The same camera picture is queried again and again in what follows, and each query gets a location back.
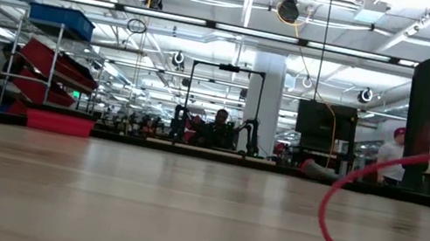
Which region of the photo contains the red plastic bin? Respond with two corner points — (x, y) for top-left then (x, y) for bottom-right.
(22, 100), (97, 141)

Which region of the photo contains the yellow hanging cable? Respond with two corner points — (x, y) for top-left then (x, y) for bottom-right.
(313, 101), (343, 169)

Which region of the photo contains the person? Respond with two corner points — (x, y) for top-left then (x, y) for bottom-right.
(0, 40), (28, 81)
(197, 105), (240, 152)
(371, 122), (414, 189)

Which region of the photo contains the metal wire shelf rack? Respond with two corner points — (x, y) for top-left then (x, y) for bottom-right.
(0, 11), (112, 129)

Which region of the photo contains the red shelf bin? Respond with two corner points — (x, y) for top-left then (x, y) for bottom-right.
(7, 96), (31, 118)
(15, 37), (106, 96)
(9, 65), (81, 110)

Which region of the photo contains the hanging black cable loop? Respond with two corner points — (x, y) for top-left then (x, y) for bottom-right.
(125, 16), (150, 37)

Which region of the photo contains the blue storage bin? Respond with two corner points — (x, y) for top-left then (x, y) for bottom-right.
(25, 1), (98, 43)

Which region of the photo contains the white building pillar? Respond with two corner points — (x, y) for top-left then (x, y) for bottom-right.
(237, 50), (291, 158)

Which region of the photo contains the grey glove with red cuff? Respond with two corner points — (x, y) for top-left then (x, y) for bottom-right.
(298, 156), (350, 184)

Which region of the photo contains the black monitor cart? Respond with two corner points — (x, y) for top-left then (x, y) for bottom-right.
(281, 143), (354, 180)

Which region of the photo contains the glass door cabinet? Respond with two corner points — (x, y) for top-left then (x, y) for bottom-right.
(348, 135), (386, 186)

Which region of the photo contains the thin black hanging cable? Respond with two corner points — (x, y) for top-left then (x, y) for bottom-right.
(312, 0), (335, 102)

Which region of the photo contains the black gantry frame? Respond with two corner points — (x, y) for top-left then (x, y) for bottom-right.
(177, 57), (268, 158)

